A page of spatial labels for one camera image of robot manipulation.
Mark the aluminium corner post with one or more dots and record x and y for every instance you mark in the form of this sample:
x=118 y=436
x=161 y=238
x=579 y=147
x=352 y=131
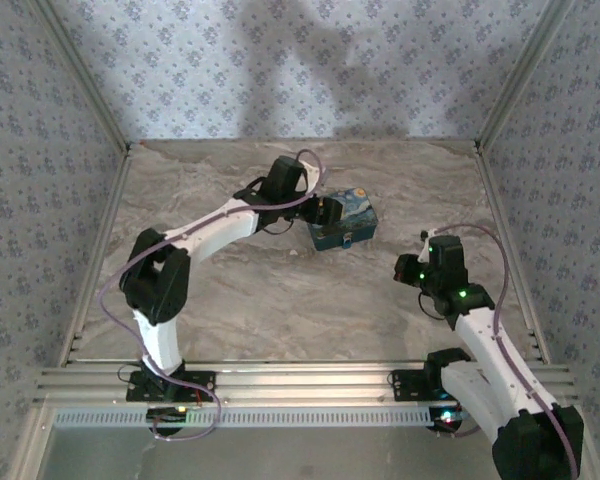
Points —
x=86 y=75
x=521 y=75

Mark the aluminium cross rail frame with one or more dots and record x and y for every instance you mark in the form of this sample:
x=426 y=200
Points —
x=305 y=382

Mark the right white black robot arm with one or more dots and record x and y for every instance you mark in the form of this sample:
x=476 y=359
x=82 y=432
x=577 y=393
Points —
x=480 y=340

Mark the aluminium table side rail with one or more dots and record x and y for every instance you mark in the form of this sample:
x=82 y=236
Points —
x=100 y=255
x=496 y=200

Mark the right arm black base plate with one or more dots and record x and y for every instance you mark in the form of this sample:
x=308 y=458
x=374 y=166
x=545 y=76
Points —
x=405 y=386

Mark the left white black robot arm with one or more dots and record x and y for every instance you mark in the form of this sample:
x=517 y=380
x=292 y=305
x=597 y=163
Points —
x=215 y=230

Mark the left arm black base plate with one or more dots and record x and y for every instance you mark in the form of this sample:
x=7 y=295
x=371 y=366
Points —
x=205 y=386

